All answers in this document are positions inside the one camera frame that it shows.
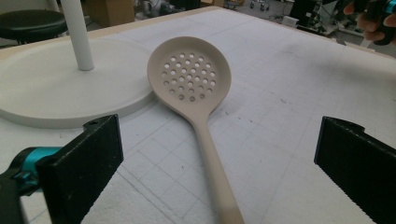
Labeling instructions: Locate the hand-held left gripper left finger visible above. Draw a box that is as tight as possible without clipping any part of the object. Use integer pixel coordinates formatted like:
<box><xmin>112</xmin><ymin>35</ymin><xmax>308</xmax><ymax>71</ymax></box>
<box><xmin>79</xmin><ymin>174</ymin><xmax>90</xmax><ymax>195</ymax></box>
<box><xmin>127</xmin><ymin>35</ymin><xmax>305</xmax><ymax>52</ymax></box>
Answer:
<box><xmin>35</xmin><ymin>114</ymin><xmax>124</xmax><ymax>224</ymax></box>

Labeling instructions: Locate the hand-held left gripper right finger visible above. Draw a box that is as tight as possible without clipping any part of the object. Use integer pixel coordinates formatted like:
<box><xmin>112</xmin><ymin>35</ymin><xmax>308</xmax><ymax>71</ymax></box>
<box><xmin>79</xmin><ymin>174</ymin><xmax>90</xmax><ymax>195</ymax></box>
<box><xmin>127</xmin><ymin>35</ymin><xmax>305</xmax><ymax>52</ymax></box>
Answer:
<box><xmin>313</xmin><ymin>116</ymin><xmax>396</xmax><ymax>224</ymax></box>

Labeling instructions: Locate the beige slotted spoon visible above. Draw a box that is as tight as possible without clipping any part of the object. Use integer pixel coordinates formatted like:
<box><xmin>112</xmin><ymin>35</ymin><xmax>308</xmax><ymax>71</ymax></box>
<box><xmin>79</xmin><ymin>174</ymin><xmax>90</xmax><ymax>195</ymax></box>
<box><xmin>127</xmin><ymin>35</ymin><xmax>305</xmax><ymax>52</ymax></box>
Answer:
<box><xmin>147</xmin><ymin>35</ymin><xmax>246</xmax><ymax>224</ymax></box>

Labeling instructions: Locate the dark equipment rack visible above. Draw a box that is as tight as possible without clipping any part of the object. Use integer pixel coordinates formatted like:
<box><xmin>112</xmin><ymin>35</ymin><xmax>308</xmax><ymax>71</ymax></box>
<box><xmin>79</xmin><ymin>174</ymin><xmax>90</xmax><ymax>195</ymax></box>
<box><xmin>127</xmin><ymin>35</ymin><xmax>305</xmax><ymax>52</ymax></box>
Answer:
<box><xmin>289</xmin><ymin>0</ymin><xmax>339</xmax><ymax>34</ymax></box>

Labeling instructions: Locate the small white box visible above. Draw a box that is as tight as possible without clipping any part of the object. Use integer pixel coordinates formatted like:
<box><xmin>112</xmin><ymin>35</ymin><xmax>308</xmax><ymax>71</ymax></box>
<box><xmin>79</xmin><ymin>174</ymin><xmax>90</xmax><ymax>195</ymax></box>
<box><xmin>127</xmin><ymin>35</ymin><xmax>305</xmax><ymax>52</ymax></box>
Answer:
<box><xmin>281</xmin><ymin>15</ymin><xmax>300</xmax><ymax>28</ymax></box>

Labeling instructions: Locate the black round stool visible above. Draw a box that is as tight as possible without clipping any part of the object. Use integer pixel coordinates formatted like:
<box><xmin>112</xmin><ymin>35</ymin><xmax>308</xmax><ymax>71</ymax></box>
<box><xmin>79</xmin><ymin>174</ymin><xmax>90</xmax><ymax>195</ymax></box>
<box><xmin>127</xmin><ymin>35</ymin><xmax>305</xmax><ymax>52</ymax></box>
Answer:
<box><xmin>0</xmin><ymin>8</ymin><xmax>68</xmax><ymax>45</ymax></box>

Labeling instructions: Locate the brown cardboard box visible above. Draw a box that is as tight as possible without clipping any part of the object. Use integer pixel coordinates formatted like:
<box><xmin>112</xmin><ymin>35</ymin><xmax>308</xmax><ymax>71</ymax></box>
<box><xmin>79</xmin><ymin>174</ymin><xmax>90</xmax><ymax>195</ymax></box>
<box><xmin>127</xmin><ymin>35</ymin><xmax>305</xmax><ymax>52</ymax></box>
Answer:
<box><xmin>85</xmin><ymin>0</ymin><xmax>135</xmax><ymax>28</ymax></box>

